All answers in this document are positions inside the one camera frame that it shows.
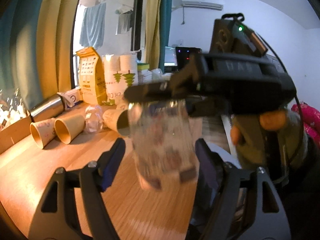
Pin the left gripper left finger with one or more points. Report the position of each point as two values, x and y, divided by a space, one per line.
56 215

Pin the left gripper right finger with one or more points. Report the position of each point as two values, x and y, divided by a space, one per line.
233 203

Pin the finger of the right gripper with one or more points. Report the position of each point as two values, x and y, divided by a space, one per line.
149 92
202 107

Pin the clear plastic sticker cup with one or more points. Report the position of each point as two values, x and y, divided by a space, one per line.
163 145

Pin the paper cup pack, tree print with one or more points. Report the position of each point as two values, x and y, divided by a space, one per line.
120 72

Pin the paper cup front right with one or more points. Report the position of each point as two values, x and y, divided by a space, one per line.
117 120

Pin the crumpled clear plastic cup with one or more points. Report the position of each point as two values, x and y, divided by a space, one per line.
93 119

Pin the paper cup far left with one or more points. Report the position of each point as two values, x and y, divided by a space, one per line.
43 132

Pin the plain brown paper cup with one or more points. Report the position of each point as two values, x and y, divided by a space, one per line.
68 128

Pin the person's right hand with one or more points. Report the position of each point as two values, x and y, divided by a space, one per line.
246 135

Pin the stacked white cups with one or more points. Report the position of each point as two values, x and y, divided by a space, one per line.
144 73

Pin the computer monitor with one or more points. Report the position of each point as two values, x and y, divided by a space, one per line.
170 59

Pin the yellow paper box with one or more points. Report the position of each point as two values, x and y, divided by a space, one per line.
91 77

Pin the air conditioner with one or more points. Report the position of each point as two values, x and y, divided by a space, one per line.
201 4

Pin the hanging blue towel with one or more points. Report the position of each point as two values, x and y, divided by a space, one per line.
93 26

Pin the white blue small carton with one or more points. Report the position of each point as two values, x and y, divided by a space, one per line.
71 97

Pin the cardboard tray box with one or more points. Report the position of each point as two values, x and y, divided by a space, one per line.
14 133

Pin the stainless steel thermos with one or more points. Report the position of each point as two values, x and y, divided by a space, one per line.
49 108

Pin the clear plastic snack bag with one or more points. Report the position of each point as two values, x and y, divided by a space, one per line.
12 107

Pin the teal yellow curtain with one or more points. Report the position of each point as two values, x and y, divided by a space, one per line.
36 47

